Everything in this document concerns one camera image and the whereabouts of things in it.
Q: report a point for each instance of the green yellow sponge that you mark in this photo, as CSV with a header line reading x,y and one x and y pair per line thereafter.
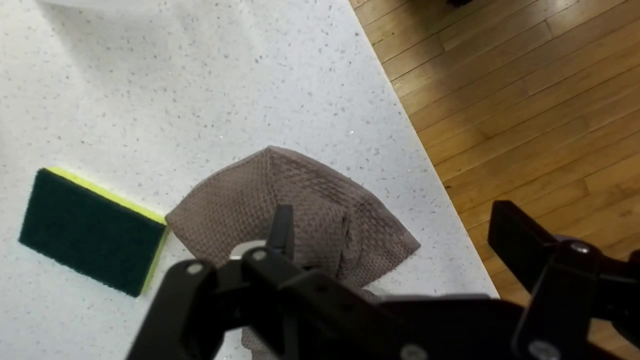
x,y
87,233

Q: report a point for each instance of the brown waffle towel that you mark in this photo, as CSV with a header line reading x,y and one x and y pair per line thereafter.
x,y
312,193

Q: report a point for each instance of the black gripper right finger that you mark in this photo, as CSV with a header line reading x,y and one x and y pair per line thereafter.
x,y
573,293

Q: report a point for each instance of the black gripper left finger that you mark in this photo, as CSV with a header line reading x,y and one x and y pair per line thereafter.
x,y
266,300

